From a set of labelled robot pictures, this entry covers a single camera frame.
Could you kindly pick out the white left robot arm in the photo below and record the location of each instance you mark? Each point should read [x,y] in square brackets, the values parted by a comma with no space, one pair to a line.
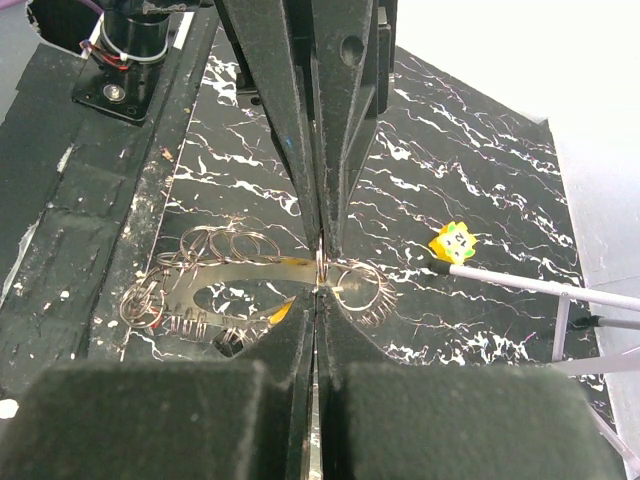
[133,43]

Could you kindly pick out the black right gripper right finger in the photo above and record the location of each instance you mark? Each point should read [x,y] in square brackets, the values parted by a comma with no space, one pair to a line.
[383,420]

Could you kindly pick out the metal key ring disc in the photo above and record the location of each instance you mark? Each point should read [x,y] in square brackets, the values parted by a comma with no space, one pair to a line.
[222,278]

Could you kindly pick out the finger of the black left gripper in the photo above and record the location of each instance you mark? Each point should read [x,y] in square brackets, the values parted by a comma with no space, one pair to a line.
[259,31]
[351,66]

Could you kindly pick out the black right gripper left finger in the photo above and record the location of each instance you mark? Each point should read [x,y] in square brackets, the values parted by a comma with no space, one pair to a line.
[242,418]

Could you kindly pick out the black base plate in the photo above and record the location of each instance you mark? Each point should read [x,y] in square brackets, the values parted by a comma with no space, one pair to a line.
[82,198]

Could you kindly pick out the yellow toy block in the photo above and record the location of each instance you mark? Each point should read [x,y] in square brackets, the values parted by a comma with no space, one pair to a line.
[454,243]

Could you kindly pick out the red tag key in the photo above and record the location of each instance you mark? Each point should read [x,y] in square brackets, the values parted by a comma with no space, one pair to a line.
[156,318]

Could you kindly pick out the black tag key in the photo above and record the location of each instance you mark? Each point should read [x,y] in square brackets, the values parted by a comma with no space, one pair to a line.
[229,343]

